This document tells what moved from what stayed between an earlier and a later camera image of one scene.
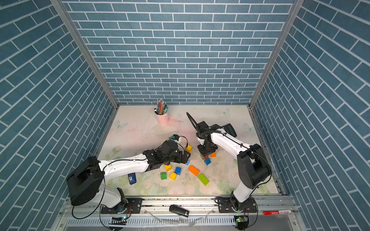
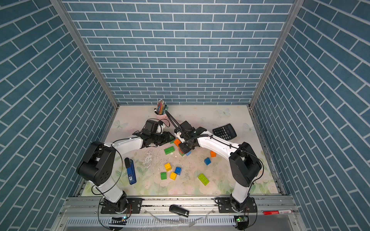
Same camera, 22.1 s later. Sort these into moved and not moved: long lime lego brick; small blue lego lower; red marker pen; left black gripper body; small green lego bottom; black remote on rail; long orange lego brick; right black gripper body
Moved: left black gripper body; right black gripper body; long orange lego brick
Not moved: black remote on rail; small blue lego lower; small green lego bottom; long lime lego brick; red marker pen
